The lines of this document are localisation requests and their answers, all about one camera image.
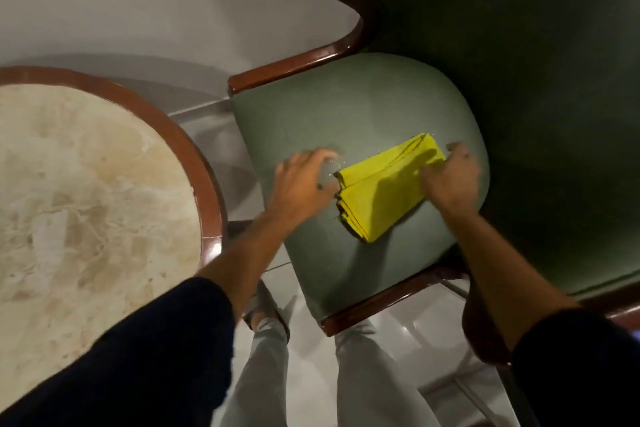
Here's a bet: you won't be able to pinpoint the person's right forearm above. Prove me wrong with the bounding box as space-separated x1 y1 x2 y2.
442 211 581 351

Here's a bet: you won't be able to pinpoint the person's dark sleeve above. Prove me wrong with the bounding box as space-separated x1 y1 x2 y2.
511 308 640 427
0 277 237 427

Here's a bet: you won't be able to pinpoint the round marble wood-rimmed table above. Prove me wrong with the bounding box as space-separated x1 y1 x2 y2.
0 66 229 412

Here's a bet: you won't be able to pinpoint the yellow cloth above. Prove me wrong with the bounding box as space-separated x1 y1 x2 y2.
334 133 447 244

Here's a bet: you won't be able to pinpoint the light grey trousers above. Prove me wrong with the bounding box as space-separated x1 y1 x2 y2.
220 317 442 427

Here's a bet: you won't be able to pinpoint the green upholstered wooden armchair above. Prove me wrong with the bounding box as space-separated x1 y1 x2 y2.
227 0 640 427

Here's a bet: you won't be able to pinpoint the person's left hand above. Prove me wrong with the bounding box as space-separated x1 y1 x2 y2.
263 148 342 228

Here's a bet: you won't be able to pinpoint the person's left dark sleeve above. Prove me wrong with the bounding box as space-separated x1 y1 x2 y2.
0 277 237 427

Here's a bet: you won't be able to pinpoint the person's right dark sleeve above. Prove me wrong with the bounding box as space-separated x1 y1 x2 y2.
511 308 640 427

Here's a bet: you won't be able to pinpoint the person's left forearm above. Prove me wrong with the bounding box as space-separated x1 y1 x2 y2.
197 214 292 320

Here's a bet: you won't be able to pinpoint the grey shoe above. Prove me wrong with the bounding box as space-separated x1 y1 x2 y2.
242 281 292 344

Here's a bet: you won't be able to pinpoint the person's right hand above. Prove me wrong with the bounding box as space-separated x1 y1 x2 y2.
418 141 482 223

